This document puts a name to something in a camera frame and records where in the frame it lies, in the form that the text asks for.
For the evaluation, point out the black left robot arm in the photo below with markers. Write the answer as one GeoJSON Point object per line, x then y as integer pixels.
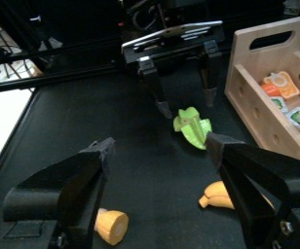
{"type": "Point", "coordinates": [178, 13]}

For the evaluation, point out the light wooden crate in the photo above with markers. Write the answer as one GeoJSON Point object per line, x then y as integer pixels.
{"type": "Point", "coordinates": [261, 110]}

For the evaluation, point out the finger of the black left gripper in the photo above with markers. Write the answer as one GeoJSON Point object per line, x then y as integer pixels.
{"type": "Point", "coordinates": [153, 84]}
{"type": "Point", "coordinates": [209, 71]}

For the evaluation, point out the green star fruit toy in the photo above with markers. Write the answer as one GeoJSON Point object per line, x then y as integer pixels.
{"type": "Point", "coordinates": [192, 128]}

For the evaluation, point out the black frame rail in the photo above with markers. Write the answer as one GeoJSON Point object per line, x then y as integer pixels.
{"type": "Point", "coordinates": [53, 77]}
{"type": "Point", "coordinates": [70, 48]}

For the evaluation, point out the yellow toy squash half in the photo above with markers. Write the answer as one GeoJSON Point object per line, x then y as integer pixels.
{"type": "Point", "coordinates": [111, 225]}

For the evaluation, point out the black tripod stand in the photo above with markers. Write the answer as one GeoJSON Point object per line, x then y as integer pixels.
{"type": "Point", "coordinates": [0, 53]}

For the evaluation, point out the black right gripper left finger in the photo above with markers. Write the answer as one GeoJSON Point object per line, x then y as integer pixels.
{"type": "Point", "coordinates": [77, 181]}

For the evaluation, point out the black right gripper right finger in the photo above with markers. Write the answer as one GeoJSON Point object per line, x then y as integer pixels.
{"type": "Point", "coordinates": [261, 175]}

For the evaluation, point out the yellow toy banana bunch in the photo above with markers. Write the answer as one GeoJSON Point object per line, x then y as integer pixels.
{"type": "Point", "coordinates": [217, 196]}

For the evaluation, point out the small cube green print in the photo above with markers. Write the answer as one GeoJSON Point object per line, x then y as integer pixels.
{"type": "Point", "coordinates": [278, 103]}

